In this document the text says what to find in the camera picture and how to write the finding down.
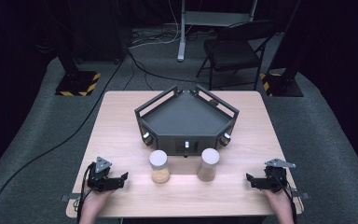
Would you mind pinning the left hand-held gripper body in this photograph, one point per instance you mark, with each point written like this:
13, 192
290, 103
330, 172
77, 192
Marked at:
101, 180

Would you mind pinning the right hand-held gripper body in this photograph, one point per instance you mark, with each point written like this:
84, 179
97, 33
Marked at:
273, 179

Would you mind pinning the jar of yellow powder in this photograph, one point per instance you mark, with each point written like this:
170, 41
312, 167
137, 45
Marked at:
159, 169

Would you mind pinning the jar of brown powder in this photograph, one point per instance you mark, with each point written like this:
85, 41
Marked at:
208, 168

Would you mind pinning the black corner shelf rack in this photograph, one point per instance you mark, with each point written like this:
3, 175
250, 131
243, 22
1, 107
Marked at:
185, 119

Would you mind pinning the person's left hand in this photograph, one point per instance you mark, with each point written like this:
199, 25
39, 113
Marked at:
97, 199

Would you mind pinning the person's right hand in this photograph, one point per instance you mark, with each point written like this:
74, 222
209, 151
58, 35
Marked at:
279, 200

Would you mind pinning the black stand with striped base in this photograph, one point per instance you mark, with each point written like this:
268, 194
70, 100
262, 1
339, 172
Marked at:
77, 82
284, 84

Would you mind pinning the black folding chair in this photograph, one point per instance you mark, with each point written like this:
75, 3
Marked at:
231, 51

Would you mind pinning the white metal desk stand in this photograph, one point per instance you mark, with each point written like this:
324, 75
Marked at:
181, 37

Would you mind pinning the grey metal table bracket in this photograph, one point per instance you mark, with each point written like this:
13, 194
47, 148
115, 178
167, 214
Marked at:
70, 197
301, 194

